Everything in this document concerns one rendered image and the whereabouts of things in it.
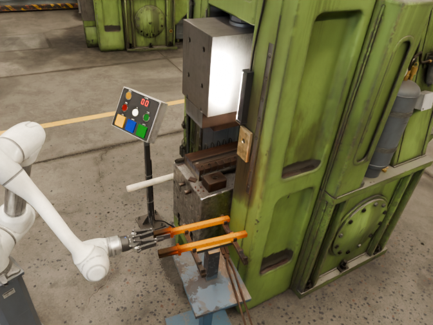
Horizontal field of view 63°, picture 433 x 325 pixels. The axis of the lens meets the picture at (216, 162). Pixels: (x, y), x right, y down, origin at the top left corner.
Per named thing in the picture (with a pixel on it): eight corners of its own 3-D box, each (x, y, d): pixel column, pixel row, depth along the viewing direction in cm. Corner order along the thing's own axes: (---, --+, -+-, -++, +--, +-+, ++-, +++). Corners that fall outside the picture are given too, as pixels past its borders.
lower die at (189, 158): (198, 181, 208) (199, 169, 203) (183, 162, 221) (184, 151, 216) (257, 164, 226) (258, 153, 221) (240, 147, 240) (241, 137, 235)
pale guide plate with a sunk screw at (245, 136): (245, 162, 179) (250, 134, 169) (236, 153, 185) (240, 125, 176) (249, 162, 180) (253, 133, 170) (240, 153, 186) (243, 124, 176)
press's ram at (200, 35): (215, 125, 172) (222, 42, 149) (182, 93, 198) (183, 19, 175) (283, 110, 191) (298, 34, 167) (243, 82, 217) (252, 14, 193)
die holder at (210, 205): (198, 252, 221) (201, 198, 195) (173, 213, 247) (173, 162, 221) (269, 224, 246) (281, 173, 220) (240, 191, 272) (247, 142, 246)
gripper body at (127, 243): (119, 243, 171) (138, 238, 175) (122, 256, 165) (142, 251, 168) (118, 232, 167) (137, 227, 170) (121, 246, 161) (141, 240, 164)
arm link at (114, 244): (110, 261, 163) (123, 258, 165) (107, 247, 158) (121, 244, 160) (107, 246, 170) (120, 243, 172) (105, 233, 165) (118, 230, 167)
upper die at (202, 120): (202, 129, 187) (202, 113, 181) (185, 112, 201) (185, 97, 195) (265, 114, 205) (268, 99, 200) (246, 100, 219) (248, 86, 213)
